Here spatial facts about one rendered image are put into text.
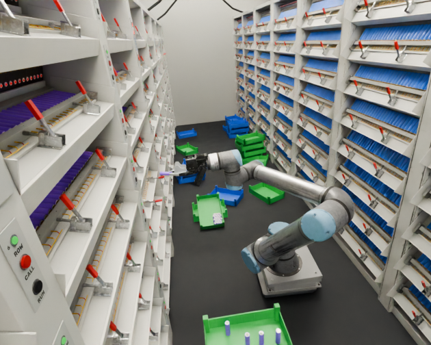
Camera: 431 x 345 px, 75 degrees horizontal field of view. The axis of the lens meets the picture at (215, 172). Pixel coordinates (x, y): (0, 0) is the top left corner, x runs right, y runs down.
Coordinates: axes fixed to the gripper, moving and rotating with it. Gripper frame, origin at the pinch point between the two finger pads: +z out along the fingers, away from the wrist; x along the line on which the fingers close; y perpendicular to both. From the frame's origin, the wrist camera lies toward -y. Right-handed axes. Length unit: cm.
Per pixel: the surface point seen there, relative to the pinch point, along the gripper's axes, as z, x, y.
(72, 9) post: 11, 40, 73
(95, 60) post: 9, 40, 59
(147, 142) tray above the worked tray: 13.4, -30.5, 10.1
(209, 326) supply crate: -7, 60, -41
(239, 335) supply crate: -18, 65, -43
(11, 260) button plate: 8, 106, 40
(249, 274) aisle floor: -33, -3, -84
